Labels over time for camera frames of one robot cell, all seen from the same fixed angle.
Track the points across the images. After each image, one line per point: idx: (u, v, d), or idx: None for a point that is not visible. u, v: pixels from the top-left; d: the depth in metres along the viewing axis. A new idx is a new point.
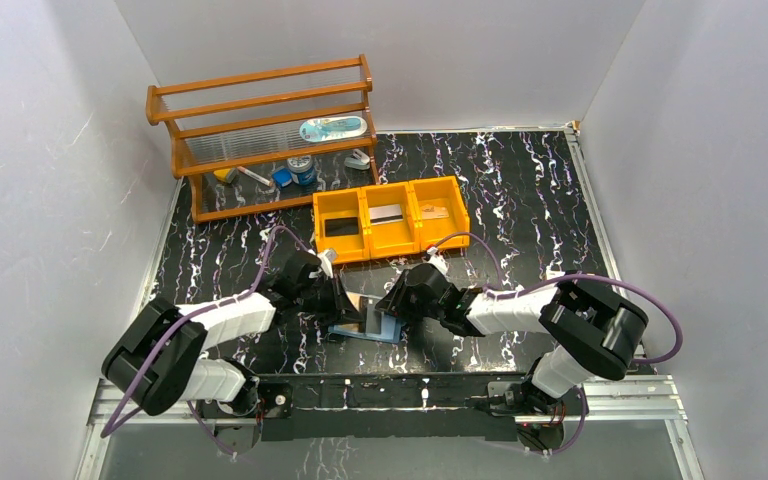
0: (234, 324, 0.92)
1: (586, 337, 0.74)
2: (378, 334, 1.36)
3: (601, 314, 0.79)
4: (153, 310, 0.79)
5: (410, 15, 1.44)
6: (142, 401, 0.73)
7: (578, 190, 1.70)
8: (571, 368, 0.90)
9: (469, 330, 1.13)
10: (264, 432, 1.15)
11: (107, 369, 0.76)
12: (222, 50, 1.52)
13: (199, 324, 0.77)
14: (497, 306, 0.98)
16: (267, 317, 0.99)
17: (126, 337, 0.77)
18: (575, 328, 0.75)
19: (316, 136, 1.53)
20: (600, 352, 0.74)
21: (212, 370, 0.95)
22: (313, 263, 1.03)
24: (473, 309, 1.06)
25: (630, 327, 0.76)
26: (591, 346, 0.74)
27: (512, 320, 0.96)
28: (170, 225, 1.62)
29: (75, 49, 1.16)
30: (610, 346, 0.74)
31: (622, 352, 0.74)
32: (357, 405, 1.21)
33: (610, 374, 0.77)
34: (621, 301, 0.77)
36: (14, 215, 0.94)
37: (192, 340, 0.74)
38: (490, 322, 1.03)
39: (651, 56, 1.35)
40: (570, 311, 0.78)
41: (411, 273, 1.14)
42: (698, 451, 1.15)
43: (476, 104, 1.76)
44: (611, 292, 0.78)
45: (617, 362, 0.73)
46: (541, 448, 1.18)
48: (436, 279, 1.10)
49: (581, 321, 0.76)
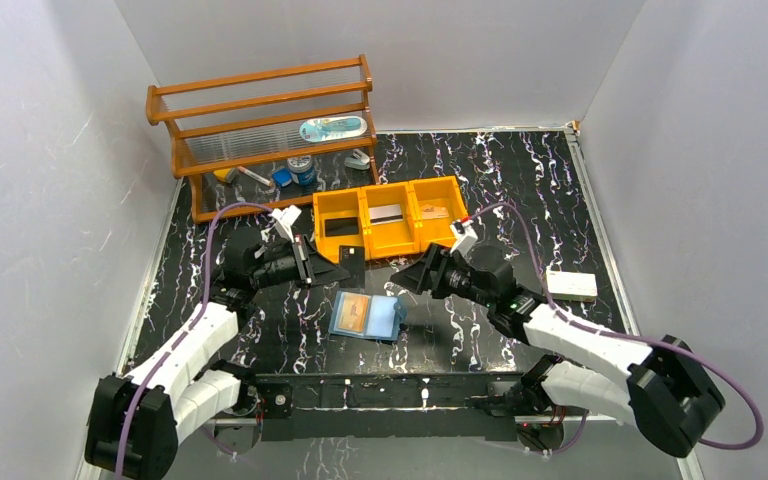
0: (201, 354, 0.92)
1: (668, 413, 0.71)
2: (363, 332, 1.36)
3: (683, 390, 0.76)
4: (105, 393, 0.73)
5: (411, 15, 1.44)
6: (140, 474, 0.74)
7: (578, 190, 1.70)
8: (604, 404, 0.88)
9: (515, 332, 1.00)
10: (264, 432, 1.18)
11: (94, 460, 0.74)
12: (222, 50, 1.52)
13: (159, 392, 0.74)
14: (568, 333, 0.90)
16: (235, 320, 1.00)
17: (95, 427, 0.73)
18: (661, 402, 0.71)
19: (316, 136, 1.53)
20: (673, 430, 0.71)
21: (202, 398, 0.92)
22: (251, 245, 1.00)
24: (532, 319, 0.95)
25: (708, 411, 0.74)
26: (670, 422, 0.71)
27: (577, 353, 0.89)
28: (171, 225, 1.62)
29: (74, 49, 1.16)
30: (685, 428, 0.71)
31: (692, 433, 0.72)
32: (357, 405, 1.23)
33: (667, 447, 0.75)
34: (709, 385, 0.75)
36: (13, 215, 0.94)
37: (156, 411, 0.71)
38: (547, 341, 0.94)
39: (652, 55, 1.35)
40: (660, 380, 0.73)
41: (475, 258, 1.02)
42: (697, 450, 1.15)
43: (477, 104, 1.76)
44: (703, 374, 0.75)
45: (684, 442, 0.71)
46: (541, 448, 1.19)
48: (503, 273, 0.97)
49: (667, 394, 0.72)
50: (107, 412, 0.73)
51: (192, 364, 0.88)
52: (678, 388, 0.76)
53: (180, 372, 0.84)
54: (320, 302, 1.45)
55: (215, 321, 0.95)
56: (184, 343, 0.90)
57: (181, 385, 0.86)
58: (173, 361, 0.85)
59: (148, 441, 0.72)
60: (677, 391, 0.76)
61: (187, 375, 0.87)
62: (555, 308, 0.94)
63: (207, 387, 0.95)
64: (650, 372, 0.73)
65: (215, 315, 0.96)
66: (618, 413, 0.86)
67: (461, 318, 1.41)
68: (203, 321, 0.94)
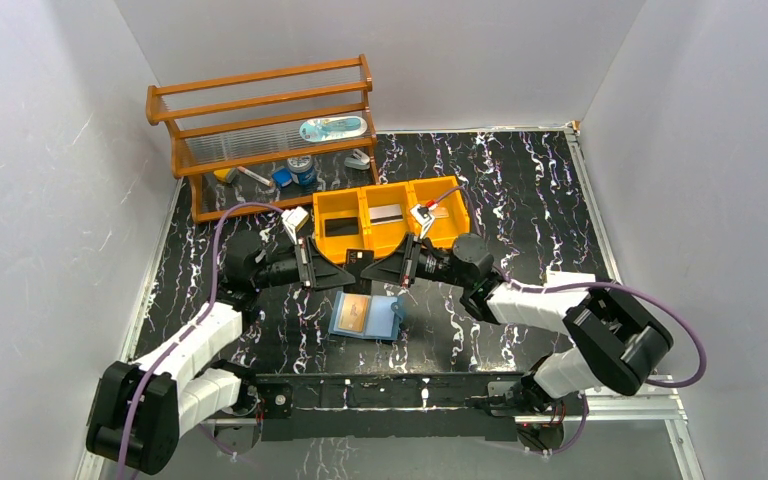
0: (207, 348, 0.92)
1: (607, 346, 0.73)
2: (363, 332, 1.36)
3: (627, 330, 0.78)
4: (112, 378, 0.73)
5: (410, 16, 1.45)
6: (141, 463, 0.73)
7: (578, 190, 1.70)
8: (579, 372, 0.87)
9: (486, 314, 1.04)
10: (264, 432, 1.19)
11: (95, 448, 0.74)
12: (222, 51, 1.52)
13: (166, 377, 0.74)
14: (521, 297, 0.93)
16: (240, 320, 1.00)
17: (99, 413, 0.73)
18: (595, 334, 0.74)
19: (316, 136, 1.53)
20: (615, 362, 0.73)
21: (203, 394, 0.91)
22: (254, 252, 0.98)
24: (494, 295, 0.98)
25: (652, 346, 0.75)
26: (609, 354, 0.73)
27: (533, 316, 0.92)
28: (170, 226, 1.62)
29: (75, 48, 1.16)
30: (627, 360, 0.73)
31: (638, 367, 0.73)
32: (357, 405, 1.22)
33: (621, 389, 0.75)
34: (650, 320, 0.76)
36: (14, 215, 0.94)
37: (163, 397, 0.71)
38: (509, 312, 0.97)
39: (652, 56, 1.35)
40: (595, 317, 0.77)
41: (458, 248, 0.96)
42: (697, 450, 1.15)
43: (477, 104, 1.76)
44: (642, 309, 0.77)
45: (631, 375, 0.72)
46: (541, 448, 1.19)
48: (482, 261, 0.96)
49: (603, 328, 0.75)
50: (113, 396, 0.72)
51: (197, 357, 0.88)
52: (624, 330, 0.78)
53: (187, 363, 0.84)
54: (320, 303, 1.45)
55: (222, 318, 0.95)
56: (191, 337, 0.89)
57: (185, 378, 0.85)
58: (180, 351, 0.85)
59: (152, 428, 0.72)
60: (622, 332, 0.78)
61: (190, 369, 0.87)
62: (510, 281, 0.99)
63: (207, 384, 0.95)
64: (583, 310, 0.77)
65: (222, 312, 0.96)
66: (593, 377, 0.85)
67: (461, 318, 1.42)
68: (210, 317, 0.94)
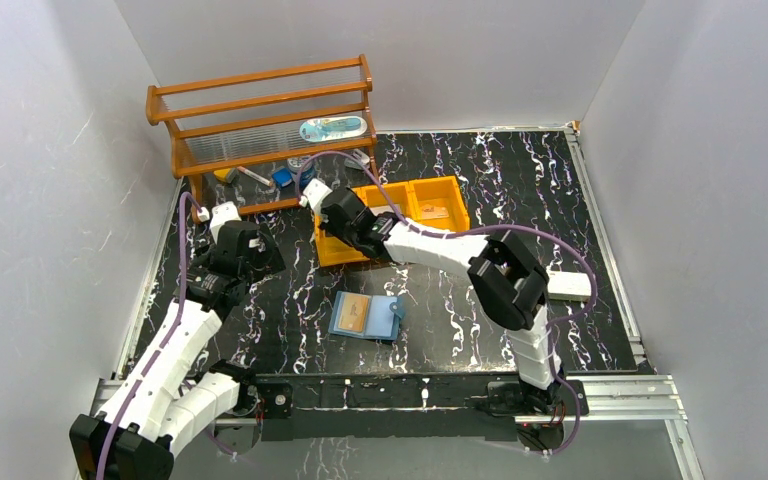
0: (182, 367, 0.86)
1: (503, 292, 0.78)
2: (362, 332, 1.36)
3: (516, 273, 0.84)
4: (79, 435, 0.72)
5: (410, 16, 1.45)
6: None
7: (578, 190, 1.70)
8: (516, 340, 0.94)
9: (381, 253, 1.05)
10: (264, 432, 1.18)
11: None
12: (222, 51, 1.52)
13: (134, 431, 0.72)
14: (420, 242, 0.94)
16: (214, 316, 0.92)
17: (82, 463, 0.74)
18: (496, 282, 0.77)
19: (316, 136, 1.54)
20: (509, 305, 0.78)
21: (196, 405, 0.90)
22: (248, 231, 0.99)
24: (390, 238, 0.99)
25: (536, 289, 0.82)
26: (505, 299, 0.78)
27: (432, 259, 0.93)
28: (171, 226, 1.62)
29: (75, 49, 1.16)
30: (519, 303, 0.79)
31: (526, 308, 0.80)
32: (357, 405, 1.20)
33: (509, 325, 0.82)
34: (534, 265, 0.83)
36: (14, 215, 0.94)
37: (133, 453, 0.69)
38: (406, 254, 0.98)
39: (651, 56, 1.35)
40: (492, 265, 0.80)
41: (322, 198, 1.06)
42: (698, 451, 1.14)
43: (477, 104, 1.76)
44: (530, 256, 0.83)
45: (520, 315, 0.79)
46: (540, 448, 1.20)
48: (348, 201, 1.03)
49: (500, 274, 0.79)
50: (88, 449, 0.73)
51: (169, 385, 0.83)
52: (513, 274, 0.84)
53: (157, 400, 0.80)
54: (320, 303, 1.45)
55: (191, 328, 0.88)
56: (157, 364, 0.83)
57: (164, 407, 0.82)
58: (147, 388, 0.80)
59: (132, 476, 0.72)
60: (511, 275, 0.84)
61: (168, 395, 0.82)
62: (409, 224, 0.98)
63: (202, 394, 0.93)
64: (483, 260, 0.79)
65: (189, 321, 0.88)
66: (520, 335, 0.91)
67: (461, 318, 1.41)
68: (177, 332, 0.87)
